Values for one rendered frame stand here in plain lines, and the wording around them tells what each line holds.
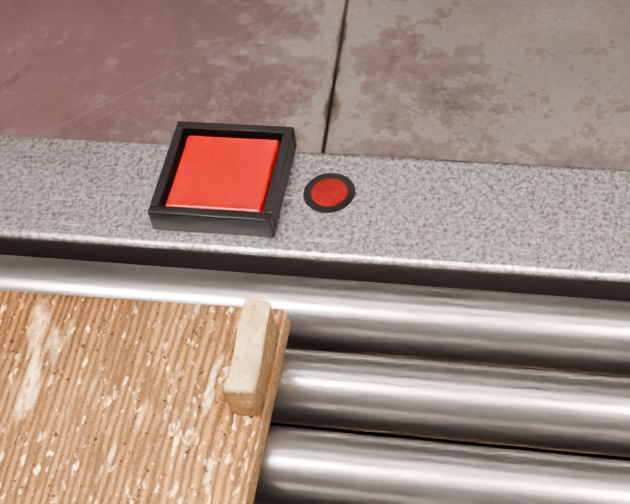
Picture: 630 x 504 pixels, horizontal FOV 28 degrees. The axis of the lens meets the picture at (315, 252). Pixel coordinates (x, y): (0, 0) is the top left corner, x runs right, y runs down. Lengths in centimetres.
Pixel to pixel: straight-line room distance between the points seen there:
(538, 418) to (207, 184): 25
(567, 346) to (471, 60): 150
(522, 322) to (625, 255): 8
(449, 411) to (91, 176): 28
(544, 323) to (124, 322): 23
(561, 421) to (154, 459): 21
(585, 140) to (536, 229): 131
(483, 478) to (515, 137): 143
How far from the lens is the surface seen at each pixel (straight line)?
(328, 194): 76
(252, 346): 65
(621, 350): 70
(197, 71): 222
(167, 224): 76
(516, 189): 76
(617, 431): 67
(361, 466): 65
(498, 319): 70
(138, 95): 221
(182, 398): 67
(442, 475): 65
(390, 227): 74
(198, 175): 77
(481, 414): 67
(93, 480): 66
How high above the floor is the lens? 149
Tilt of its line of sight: 51 degrees down
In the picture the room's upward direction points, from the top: 11 degrees counter-clockwise
